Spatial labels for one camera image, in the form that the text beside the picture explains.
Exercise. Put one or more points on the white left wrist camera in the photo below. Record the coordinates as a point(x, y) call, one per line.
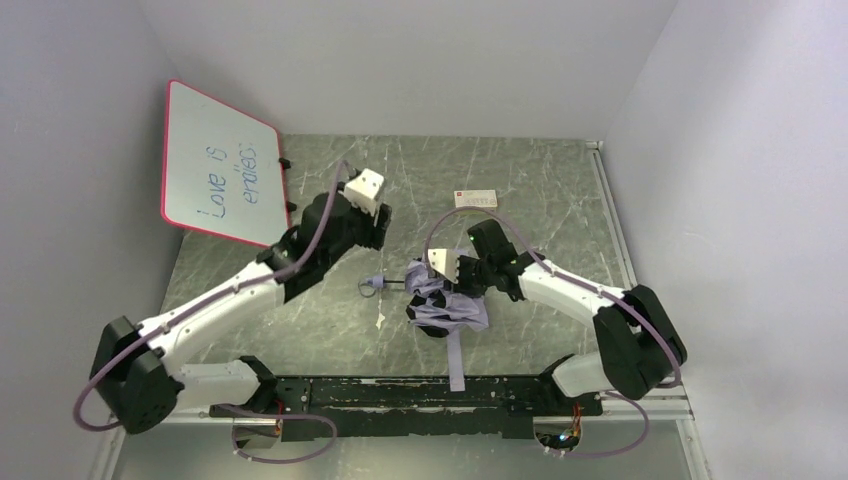
point(364, 191)

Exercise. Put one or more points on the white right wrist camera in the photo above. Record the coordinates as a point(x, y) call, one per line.
point(446, 263)

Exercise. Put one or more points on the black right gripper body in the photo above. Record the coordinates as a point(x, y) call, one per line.
point(460, 282)

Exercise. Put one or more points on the small white cardboard box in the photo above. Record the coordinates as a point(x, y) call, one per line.
point(480, 199)

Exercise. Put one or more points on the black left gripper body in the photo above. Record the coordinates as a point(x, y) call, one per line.
point(379, 227)

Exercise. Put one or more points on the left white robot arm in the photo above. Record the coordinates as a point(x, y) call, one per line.
point(142, 371)

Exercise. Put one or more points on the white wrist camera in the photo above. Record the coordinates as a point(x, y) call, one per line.
point(364, 191)
point(446, 263)

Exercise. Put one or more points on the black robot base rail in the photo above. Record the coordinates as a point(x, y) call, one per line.
point(507, 405)

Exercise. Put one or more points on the light purple folding umbrella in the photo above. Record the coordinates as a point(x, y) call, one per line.
point(438, 310)

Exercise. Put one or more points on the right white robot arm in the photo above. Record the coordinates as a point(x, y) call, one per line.
point(638, 346)

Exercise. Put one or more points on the red framed whiteboard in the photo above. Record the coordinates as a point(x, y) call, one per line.
point(221, 169)

